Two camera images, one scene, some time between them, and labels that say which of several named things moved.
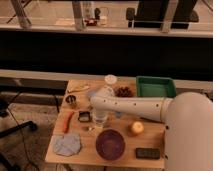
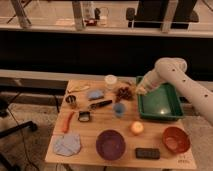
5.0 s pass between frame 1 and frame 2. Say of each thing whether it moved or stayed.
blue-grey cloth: stayed
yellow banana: stayed
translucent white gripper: moved
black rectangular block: stayed
